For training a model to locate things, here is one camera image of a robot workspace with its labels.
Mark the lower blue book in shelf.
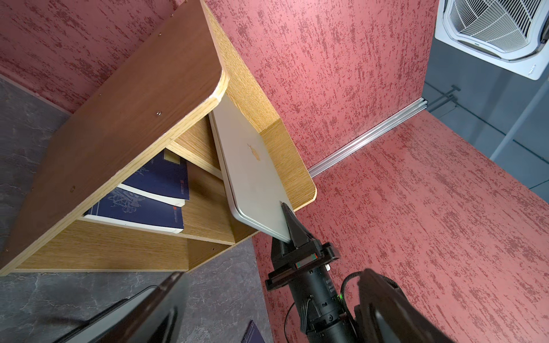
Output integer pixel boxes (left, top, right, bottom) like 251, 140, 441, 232
83, 188, 184, 234

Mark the aluminium corner post right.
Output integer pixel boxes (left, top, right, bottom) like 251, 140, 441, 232
308, 97, 427, 177

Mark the blue book on table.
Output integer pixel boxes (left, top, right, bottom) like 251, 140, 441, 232
241, 320, 265, 343

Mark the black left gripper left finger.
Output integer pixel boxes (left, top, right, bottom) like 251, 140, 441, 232
57, 272, 190, 342

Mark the wooden bookshelf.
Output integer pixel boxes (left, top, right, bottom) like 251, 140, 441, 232
1, 1, 317, 275

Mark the blue book in shelf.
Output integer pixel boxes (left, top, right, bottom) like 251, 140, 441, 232
119, 149, 190, 207
83, 188, 184, 234

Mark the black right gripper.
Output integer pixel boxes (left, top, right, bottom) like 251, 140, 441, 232
265, 202, 340, 291

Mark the silver laptop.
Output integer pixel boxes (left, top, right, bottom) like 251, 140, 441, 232
209, 95, 291, 243

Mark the upper blue book in shelf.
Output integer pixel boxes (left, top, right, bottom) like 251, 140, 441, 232
119, 149, 190, 207

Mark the white ceiling air conditioner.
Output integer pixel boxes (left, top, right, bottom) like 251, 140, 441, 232
435, 0, 548, 81

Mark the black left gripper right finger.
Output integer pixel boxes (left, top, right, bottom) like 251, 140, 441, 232
355, 269, 453, 342

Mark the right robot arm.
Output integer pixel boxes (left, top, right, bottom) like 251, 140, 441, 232
265, 203, 358, 342

